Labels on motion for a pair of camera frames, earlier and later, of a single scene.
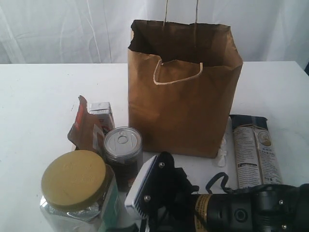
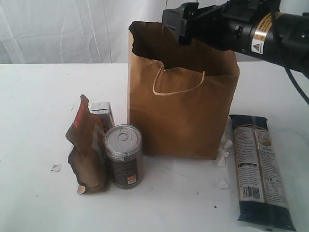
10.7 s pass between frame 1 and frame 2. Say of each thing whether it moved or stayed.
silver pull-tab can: stayed
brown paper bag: stayed
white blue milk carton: stayed
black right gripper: moved
